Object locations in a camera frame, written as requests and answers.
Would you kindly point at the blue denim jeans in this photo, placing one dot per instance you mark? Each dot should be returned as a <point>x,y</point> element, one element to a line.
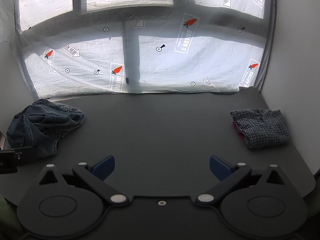
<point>37,125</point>

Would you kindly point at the white printed cloth sheet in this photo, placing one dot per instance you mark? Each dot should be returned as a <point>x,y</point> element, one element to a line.
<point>175,55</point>

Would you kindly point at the checked cloth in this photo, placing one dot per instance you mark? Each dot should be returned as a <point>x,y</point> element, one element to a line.
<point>262,128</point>

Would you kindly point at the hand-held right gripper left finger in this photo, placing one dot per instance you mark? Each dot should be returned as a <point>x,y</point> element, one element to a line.
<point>105,167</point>

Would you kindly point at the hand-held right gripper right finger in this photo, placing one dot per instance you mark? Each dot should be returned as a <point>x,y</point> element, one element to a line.
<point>219,167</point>

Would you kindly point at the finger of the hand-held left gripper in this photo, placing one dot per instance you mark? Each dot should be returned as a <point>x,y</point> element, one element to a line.
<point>25,155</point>

